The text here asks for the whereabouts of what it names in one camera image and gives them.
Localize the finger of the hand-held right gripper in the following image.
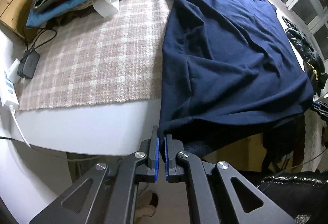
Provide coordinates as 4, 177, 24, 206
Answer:
311, 101, 328, 122

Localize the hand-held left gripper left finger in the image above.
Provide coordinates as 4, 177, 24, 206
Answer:
28, 125, 161, 224

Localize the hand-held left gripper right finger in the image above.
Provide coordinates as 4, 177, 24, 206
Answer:
164, 134, 296, 224

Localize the navy blue t-shirt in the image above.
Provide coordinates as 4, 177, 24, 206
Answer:
137, 0, 314, 158

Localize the white lace cloth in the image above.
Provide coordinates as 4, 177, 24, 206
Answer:
304, 111, 328, 170

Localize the beige slipper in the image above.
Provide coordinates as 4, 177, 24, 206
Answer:
136, 192, 159, 217

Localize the dark grey garment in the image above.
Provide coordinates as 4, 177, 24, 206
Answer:
282, 16, 317, 60

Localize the person's black tweed jacket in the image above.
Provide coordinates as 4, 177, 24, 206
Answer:
256, 170, 328, 224

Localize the pink white plaid blanket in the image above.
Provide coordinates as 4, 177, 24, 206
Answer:
19, 0, 177, 112

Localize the black charger adapter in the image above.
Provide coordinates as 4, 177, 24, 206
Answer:
17, 50, 41, 79

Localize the white power strip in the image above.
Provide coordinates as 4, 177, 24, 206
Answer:
0, 58, 21, 109

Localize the tan garment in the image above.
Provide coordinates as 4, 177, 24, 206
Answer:
59, 0, 101, 22

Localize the knotty pine board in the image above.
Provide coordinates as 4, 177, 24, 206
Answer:
0, 0, 67, 43

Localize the white power cable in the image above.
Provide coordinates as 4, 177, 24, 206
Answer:
9, 105, 32, 149

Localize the black charger cable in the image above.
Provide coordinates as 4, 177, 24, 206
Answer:
23, 21, 57, 60

